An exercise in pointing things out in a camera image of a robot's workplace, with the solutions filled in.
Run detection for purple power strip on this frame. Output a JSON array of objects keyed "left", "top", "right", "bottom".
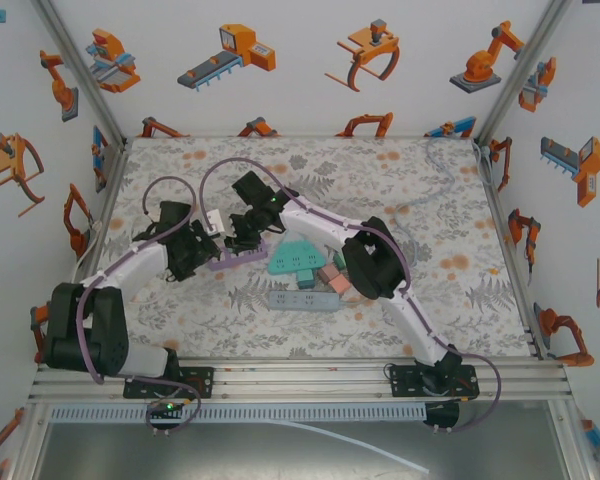
[{"left": 207, "top": 238, "right": 270, "bottom": 273}]

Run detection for teal triangular power strip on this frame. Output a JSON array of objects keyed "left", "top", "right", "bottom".
[{"left": 267, "top": 238, "right": 327, "bottom": 277}]

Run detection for grey-blue power strip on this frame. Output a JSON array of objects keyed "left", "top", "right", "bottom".
[{"left": 268, "top": 290, "right": 342, "bottom": 313}]

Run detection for floral table cloth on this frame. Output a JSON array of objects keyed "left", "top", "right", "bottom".
[{"left": 72, "top": 135, "right": 536, "bottom": 360}]

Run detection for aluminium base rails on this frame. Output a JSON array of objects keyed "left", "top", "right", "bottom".
[{"left": 27, "top": 357, "right": 574, "bottom": 406}]

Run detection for black board with green light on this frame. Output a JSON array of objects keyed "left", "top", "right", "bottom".
[{"left": 146, "top": 398, "right": 184, "bottom": 436}]

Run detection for grey metal panel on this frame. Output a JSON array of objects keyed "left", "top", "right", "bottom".
[{"left": 34, "top": 422, "right": 576, "bottom": 480}]

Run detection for white plastic tube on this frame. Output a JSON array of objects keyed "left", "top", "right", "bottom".
[{"left": 259, "top": 418, "right": 431, "bottom": 475}]

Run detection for black controller box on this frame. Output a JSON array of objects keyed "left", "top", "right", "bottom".
[{"left": 422, "top": 399, "right": 461, "bottom": 435}]

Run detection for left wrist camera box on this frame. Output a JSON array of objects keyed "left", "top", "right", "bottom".
[{"left": 204, "top": 208, "right": 230, "bottom": 237}]

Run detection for aluminium side rail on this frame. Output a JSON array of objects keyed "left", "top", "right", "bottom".
[
  {"left": 472, "top": 139, "right": 546, "bottom": 360},
  {"left": 54, "top": 139, "right": 131, "bottom": 361}
]

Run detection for grey slotted cable duct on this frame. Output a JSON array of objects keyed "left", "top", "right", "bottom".
[{"left": 47, "top": 403, "right": 429, "bottom": 424}]

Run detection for pale teal power strip cable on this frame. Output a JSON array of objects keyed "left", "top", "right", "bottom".
[{"left": 392, "top": 137, "right": 456, "bottom": 266}]

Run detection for aluminium frame post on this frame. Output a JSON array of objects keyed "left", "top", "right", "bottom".
[
  {"left": 472, "top": 0, "right": 576, "bottom": 146},
  {"left": 547, "top": 399, "right": 599, "bottom": 480},
  {"left": 29, "top": 0, "right": 130, "bottom": 147},
  {"left": 7, "top": 402, "right": 51, "bottom": 480}
]

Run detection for white cable on frame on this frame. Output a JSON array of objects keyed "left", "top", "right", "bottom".
[{"left": 472, "top": 139, "right": 496, "bottom": 191}]

